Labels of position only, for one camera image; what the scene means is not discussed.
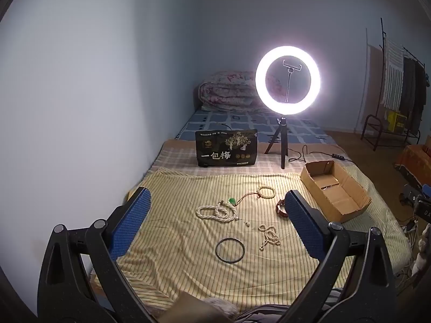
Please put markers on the black tripod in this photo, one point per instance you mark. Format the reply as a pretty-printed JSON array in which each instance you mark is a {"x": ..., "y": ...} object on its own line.
[{"x": 282, "y": 134}]

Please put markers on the tan cardboard piece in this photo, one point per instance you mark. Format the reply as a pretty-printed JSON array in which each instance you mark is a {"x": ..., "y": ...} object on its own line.
[{"x": 188, "y": 306}]

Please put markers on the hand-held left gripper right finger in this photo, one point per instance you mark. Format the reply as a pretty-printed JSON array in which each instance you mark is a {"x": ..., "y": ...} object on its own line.
[{"x": 304, "y": 225}]

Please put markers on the blue patterned bedsheet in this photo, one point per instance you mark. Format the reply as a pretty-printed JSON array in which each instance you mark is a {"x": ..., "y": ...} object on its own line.
[{"x": 235, "y": 119}]

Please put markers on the checked blanket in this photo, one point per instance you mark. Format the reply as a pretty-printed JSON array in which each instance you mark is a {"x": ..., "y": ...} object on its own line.
[{"x": 175, "y": 161}]

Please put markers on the orange cloth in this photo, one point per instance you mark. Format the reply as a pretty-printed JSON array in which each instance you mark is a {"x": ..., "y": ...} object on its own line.
[{"x": 414, "y": 158}]

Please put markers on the thin black bangle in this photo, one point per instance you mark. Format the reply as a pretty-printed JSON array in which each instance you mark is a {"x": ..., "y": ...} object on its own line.
[{"x": 217, "y": 250}]

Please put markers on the dark hanging clothes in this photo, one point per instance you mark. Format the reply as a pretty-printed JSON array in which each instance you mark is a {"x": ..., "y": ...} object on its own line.
[{"x": 412, "y": 87}]

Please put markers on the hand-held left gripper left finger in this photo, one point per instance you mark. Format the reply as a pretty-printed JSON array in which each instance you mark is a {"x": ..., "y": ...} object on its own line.
[{"x": 133, "y": 222}]

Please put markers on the beige hanging towel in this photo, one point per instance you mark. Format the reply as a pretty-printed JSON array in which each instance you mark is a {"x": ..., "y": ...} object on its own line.
[{"x": 373, "y": 74}]

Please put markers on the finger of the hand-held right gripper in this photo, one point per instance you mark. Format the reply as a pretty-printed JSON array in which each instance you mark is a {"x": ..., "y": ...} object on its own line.
[{"x": 409, "y": 193}]

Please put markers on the yellow box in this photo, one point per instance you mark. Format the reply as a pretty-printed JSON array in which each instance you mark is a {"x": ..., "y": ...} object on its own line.
[{"x": 397, "y": 121}]

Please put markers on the cardboard box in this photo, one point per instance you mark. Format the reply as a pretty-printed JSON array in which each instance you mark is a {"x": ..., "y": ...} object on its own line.
[{"x": 336, "y": 205}]

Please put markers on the yellow striped sheet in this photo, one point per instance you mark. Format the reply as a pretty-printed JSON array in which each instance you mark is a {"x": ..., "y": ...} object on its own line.
[{"x": 185, "y": 242}]

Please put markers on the black clothes rack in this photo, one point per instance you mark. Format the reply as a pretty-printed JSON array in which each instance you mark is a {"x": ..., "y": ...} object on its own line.
[{"x": 382, "y": 40}]

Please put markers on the black snack bag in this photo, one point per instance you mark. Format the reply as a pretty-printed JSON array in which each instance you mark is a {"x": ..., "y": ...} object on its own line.
[{"x": 225, "y": 156}]

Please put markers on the striped hanging cloth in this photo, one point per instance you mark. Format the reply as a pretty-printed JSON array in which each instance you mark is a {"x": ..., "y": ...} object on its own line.
[{"x": 394, "y": 74}]

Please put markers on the folded floral quilt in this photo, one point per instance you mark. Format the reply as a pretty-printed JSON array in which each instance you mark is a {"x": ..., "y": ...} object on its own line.
[{"x": 225, "y": 91}]

